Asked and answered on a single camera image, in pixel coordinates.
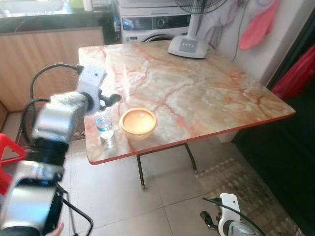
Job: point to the grey hanging cloth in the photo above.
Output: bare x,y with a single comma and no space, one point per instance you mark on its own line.
219,17

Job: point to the black stone countertop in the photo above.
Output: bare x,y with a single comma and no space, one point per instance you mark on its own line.
49,20

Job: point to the grey standing fan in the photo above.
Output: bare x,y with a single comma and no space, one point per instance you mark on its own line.
188,46

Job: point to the bare person foot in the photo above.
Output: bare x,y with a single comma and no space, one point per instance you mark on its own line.
56,230

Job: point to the wooden kitchen cabinet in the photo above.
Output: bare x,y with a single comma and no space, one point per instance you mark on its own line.
39,59

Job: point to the red plastic stool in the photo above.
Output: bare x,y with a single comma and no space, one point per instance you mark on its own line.
7,147

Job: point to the small white bottle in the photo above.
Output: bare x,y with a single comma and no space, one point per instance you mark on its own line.
87,5

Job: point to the red plastic bag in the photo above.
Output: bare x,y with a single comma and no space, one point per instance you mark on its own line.
298,73

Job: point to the clear plastic water bottle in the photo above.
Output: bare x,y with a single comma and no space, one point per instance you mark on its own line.
104,127

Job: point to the pink hanging cloth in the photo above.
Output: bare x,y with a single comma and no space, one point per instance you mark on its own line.
258,27

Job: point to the black fridge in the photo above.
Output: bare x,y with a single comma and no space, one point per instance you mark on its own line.
280,162

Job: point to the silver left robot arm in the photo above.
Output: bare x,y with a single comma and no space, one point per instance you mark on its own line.
47,128

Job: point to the marble pattern folding table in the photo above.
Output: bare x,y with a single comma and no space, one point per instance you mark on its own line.
197,88

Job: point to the white washing machine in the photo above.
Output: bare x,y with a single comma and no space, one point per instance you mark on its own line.
147,23

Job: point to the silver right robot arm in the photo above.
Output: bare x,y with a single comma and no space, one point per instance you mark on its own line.
241,230

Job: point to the orange plastic bowl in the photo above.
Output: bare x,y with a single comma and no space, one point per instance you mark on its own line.
138,122

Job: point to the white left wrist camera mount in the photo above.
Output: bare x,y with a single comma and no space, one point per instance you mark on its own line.
91,78

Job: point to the brown speckled rug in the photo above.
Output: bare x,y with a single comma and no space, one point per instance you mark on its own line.
246,191

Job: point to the white sink basin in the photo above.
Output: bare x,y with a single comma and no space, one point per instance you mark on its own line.
29,5

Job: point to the green cup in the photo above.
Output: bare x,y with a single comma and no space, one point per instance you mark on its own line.
76,4

